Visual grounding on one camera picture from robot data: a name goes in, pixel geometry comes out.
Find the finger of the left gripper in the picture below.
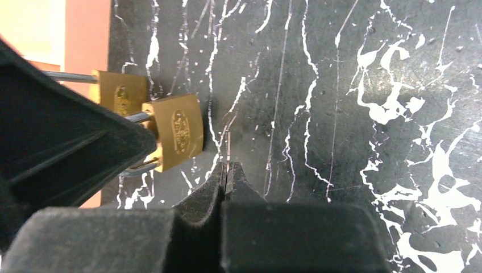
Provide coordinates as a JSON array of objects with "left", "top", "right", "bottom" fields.
[{"left": 1, "top": 43, "right": 156, "bottom": 249}]

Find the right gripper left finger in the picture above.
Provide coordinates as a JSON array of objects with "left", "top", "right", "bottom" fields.
[{"left": 1, "top": 163, "right": 227, "bottom": 272}]

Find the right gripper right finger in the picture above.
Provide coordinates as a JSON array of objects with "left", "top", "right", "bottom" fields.
[{"left": 220, "top": 163, "right": 390, "bottom": 272}]

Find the large brass padlock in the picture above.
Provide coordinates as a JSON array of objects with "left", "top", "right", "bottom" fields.
[{"left": 44, "top": 70, "right": 148, "bottom": 117}]

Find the medium brass padlock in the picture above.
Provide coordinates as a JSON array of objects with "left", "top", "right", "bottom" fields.
[{"left": 120, "top": 94, "right": 204, "bottom": 177}]

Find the orange plastic desk organizer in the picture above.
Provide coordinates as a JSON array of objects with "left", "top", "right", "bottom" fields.
[{"left": 0, "top": 0, "right": 113, "bottom": 209}]

